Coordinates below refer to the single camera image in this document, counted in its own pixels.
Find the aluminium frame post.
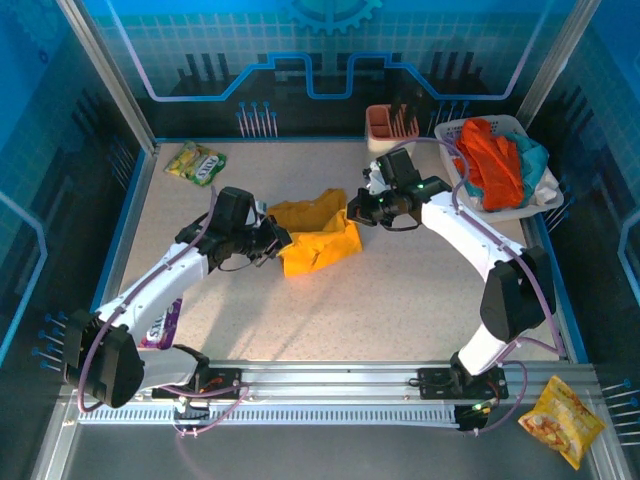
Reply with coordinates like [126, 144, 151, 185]
[509, 0, 603, 137]
[56, 0, 160, 155]

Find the aluminium rail frame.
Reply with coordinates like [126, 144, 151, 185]
[59, 360, 604, 441]

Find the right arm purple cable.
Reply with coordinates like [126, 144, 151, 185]
[397, 137, 569, 436]

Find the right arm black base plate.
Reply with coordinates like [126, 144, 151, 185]
[417, 366, 510, 401]

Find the white slotted cable duct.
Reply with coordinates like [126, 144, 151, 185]
[79, 403, 474, 427]

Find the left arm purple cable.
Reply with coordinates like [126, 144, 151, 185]
[74, 185, 251, 441]

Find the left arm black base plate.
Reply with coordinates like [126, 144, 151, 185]
[197, 366, 242, 401]

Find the purple Fox's candy bag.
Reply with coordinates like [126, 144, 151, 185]
[138, 298, 184, 350]

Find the white t-shirt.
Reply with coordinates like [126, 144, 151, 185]
[530, 168, 561, 207]

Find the orange t-shirt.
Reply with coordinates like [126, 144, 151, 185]
[454, 118, 525, 212]

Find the yellow snack bag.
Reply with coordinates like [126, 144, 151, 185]
[517, 374, 607, 471]

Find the yellow t-shirt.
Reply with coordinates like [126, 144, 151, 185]
[267, 188, 364, 279]

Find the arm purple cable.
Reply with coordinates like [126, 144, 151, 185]
[397, 137, 569, 436]
[74, 185, 251, 441]

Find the yellow-green Fox's candy bag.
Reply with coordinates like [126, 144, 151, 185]
[164, 140, 229, 189]

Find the cream utensil holder pink inside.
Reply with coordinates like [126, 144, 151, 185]
[365, 104, 420, 155]

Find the black kitchen utensil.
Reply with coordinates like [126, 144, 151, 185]
[407, 83, 425, 135]
[390, 98, 409, 137]

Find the teal t-shirt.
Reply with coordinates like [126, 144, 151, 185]
[463, 132, 550, 201]

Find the white plastic laundry basket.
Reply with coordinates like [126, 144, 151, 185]
[433, 114, 565, 224]

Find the blue table border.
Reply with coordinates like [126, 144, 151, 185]
[73, 135, 590, 365]

